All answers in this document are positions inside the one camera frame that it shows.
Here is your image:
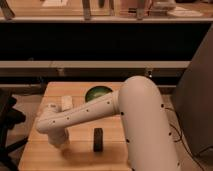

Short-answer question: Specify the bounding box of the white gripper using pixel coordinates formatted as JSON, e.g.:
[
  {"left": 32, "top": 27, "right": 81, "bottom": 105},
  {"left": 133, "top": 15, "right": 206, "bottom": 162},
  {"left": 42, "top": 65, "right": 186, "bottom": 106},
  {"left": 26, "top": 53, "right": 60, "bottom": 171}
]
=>
[{"left": 48, "top": 129, "right": 69, "bottom": 148}]

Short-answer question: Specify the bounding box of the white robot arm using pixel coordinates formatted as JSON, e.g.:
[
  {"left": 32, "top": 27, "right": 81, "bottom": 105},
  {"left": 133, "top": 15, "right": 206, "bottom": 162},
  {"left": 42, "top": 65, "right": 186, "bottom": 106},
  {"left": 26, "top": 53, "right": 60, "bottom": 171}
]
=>
[{"left": 36, "top": 76, "right": 181, "bottom": 171}]

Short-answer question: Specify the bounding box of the green ceramic bowl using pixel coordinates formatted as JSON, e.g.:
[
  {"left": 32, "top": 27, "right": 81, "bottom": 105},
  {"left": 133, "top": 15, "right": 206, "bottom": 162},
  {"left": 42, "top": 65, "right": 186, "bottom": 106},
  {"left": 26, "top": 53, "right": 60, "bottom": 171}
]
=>
[{"left": 85, "top": 86, "right": 112, "bottom": 102}]

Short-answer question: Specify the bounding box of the white folded cloth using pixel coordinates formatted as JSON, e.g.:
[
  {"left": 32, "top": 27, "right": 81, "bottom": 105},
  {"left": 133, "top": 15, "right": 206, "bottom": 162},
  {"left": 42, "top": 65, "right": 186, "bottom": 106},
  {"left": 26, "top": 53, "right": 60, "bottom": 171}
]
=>
[{"left": 61, "top": 96, "right": 73, "bottom": 111}]

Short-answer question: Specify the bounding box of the black rectangular remote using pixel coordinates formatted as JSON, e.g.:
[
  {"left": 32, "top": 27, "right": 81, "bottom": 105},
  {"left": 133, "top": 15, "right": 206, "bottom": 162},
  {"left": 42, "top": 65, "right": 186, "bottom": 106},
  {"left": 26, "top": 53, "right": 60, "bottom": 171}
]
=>
[{"left": 93, "top": 128, "right": 103, "bottom": 152}]

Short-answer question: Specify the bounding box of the black office chair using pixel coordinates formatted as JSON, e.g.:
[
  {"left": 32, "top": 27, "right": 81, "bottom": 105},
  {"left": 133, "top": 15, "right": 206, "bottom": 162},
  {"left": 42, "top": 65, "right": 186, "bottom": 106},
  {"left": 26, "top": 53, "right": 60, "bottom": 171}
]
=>
[{"left": 0, "top": 89, "right": 28, "bottom": 171}]

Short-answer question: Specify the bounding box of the grey cabinet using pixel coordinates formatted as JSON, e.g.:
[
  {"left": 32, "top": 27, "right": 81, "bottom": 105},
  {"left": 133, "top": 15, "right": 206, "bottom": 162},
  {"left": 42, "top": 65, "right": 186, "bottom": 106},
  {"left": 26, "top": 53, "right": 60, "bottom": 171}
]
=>
[{"left": 171, "top": 24, "right": 213, "bottom": 156}]

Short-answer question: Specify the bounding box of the black floor cable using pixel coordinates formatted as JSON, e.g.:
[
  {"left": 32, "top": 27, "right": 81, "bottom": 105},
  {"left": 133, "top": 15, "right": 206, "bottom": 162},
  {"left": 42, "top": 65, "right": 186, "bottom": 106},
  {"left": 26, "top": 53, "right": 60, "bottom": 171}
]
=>
[{"left": 164, "top": 106, "right": 204, "bottom": 171}]

